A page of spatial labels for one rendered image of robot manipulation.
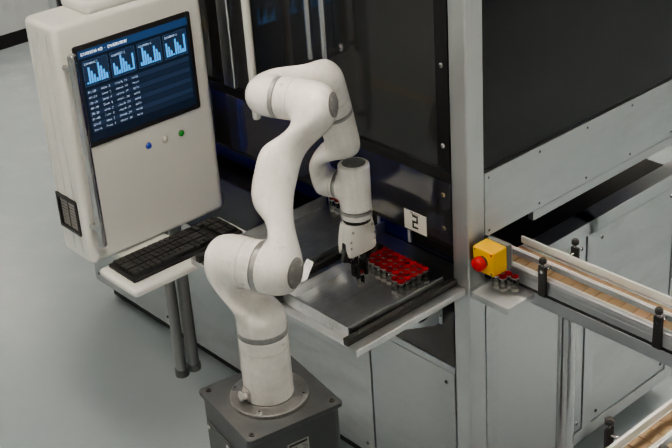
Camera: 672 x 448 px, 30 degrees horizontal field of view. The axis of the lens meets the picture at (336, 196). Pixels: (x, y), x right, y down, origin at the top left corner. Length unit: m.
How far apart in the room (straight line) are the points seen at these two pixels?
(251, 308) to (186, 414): 1.65
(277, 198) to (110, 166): 1.02
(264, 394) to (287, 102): 0.69
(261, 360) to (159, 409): 1.65
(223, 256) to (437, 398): 1.07
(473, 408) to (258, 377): 0.85
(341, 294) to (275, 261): 0.63
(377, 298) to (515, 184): 0.48
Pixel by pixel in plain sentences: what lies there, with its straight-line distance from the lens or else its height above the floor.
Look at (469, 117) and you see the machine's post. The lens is 3.15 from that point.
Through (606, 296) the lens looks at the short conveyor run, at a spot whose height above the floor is 0.93.
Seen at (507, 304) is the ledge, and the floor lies 0.88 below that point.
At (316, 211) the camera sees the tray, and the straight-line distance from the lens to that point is 3.80.
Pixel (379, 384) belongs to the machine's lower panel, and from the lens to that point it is 3.87.
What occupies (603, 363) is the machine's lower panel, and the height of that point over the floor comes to 0.33.
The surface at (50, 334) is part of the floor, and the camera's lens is 5.07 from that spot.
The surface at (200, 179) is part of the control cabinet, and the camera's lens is 3.95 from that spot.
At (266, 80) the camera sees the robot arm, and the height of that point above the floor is 1.59.
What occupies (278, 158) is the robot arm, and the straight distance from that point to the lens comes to 2.83.
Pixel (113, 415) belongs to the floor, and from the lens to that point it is 4.56.
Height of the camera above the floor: 2.65
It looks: 27 degrees down
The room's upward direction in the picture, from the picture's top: 4 degrees counter-clockwise
